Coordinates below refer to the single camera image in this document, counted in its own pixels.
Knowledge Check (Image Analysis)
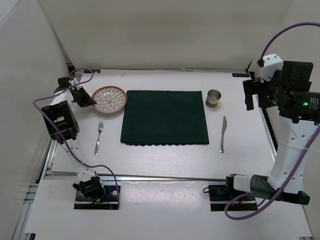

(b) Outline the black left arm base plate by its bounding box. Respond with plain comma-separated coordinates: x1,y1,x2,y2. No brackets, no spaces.
72,176,121,210

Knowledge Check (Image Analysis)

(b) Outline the silver fork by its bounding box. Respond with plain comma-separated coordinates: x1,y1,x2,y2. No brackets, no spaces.
94,120,104,156

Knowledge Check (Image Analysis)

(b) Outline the silver table knife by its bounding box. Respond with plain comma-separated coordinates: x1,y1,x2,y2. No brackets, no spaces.
219,116,228,154

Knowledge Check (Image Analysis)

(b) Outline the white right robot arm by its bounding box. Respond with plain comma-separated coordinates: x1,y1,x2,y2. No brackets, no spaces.
224,61,320,205

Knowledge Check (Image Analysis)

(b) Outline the floral patterned ceramic plate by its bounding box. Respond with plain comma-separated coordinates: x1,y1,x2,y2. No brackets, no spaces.
91,86,128,114

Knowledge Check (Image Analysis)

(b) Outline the metal cup with cork base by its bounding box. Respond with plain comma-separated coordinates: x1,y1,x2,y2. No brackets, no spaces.
205,89,222,108

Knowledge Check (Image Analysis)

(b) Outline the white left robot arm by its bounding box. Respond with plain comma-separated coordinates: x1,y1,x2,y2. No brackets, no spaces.
41,77,105,200

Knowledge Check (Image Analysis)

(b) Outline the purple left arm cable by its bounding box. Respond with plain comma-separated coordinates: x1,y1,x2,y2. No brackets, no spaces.
32,68,120,210

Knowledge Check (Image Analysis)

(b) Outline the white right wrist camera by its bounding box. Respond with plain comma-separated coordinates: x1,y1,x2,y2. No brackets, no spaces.
257,53,283,83

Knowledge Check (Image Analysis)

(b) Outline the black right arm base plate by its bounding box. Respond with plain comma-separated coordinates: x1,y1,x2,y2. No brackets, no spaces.
202,184,258,212

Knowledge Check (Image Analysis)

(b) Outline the dark green cloth napkin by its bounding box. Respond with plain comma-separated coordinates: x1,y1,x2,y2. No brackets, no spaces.
120,90,209,146

